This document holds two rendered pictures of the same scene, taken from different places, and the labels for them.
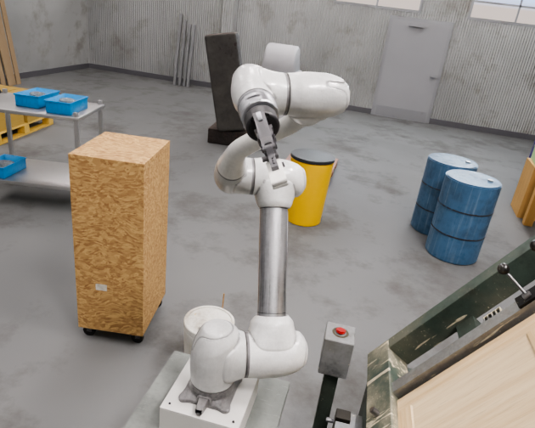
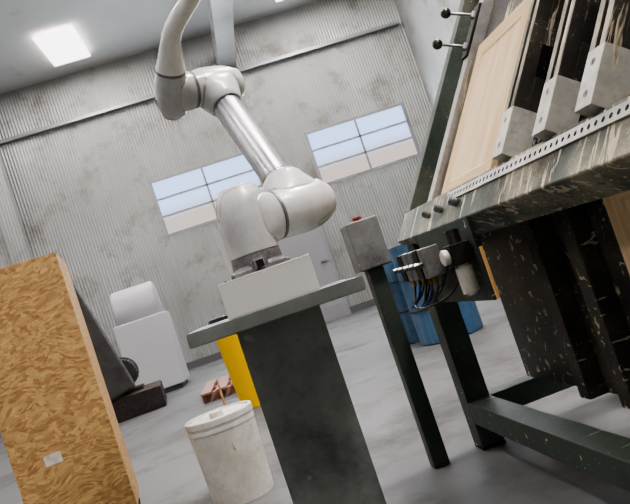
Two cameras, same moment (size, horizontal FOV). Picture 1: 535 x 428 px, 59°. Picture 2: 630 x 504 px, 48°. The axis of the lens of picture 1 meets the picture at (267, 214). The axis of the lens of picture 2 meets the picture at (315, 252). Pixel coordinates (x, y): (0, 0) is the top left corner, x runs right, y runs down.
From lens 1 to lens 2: 169 cm
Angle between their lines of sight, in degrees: 31
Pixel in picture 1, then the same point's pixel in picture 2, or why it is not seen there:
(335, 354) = (365, 237)
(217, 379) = (260, 227)
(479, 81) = not seen: hidden behind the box
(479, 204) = not seen: hidden behind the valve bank
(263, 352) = (290, 190)
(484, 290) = (446, 102)
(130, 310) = (106, 474)
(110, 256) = (52, 401)
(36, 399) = not seen: outside the picture
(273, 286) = (265, 148)
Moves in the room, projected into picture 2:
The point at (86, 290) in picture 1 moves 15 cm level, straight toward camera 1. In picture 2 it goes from (32, 477) to (44, 477)
